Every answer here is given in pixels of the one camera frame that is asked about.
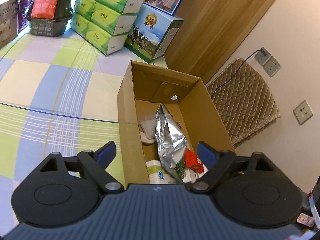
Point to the quilted brown cushion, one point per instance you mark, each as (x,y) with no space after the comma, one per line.
(243,100)

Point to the wall socket with plug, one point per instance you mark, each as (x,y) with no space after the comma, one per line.
(262,56)

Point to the green tissue pack stack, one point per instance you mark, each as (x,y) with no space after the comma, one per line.
(105,24)

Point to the purple box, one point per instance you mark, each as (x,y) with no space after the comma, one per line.
(23,6)

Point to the white appliance box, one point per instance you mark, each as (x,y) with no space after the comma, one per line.
(8,21)

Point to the white green pill box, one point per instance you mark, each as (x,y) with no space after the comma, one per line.
(190,176)

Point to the green white medicine box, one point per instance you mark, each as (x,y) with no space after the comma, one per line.
(157,174)

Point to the silver green foil bag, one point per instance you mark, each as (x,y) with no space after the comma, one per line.
(171,143)

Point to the red black food container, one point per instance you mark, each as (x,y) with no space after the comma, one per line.
(49,9)

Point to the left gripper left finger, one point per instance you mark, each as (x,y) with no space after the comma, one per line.
(94,164)

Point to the clear plastic blister pack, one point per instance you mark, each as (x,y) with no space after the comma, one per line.
(148,124)

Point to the wooden wardrobe panel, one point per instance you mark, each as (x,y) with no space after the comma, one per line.
(211,32)

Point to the green blue milk box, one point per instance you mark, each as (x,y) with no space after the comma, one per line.
(152,33)

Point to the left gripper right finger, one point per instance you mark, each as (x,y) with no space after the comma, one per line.
(217,164)

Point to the red snack wrapper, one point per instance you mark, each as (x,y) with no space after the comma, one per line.
(193,162)

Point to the round-port wall socket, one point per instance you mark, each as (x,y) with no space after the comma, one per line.
(302,112)

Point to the brown cardboard box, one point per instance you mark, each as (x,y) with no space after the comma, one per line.
(143,89)

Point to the empty wall socket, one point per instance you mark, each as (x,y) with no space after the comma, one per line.
(272,66)

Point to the checkered tablecloth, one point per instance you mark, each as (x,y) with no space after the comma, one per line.
(58,94)

